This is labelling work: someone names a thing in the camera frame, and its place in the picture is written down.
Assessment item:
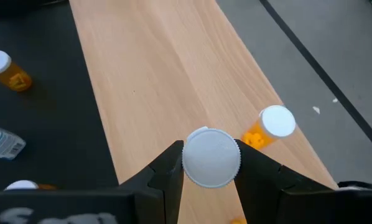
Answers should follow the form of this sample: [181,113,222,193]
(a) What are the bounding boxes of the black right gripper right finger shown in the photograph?
[234,139,339,224]

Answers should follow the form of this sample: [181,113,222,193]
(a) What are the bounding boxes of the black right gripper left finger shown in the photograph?
[118,139,186,224]

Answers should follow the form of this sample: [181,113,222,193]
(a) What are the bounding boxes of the large orange pill bottle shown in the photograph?
[181,126,242,189]

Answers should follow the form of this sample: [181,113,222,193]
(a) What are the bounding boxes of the white pill bottle blue label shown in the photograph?
[0,122,27,161]

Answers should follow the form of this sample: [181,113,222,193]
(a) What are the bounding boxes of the medium orange pill bottle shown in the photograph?
[0,50,33,93]

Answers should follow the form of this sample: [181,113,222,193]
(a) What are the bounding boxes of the wooden shelf black metal legs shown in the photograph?
[68,0,339,224]

